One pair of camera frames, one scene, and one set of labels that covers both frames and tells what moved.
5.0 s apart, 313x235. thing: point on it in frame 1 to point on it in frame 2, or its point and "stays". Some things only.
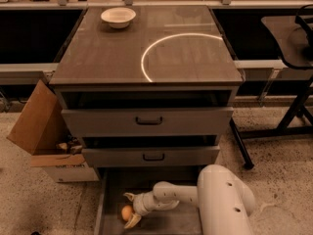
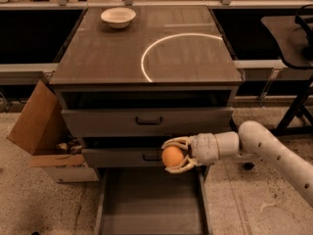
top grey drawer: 148,121 stays
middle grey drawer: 187,156 stays
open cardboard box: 40,130 stays
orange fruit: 126,212 to 172,156
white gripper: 141,205 to 202,148
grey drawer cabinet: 147,86 stays
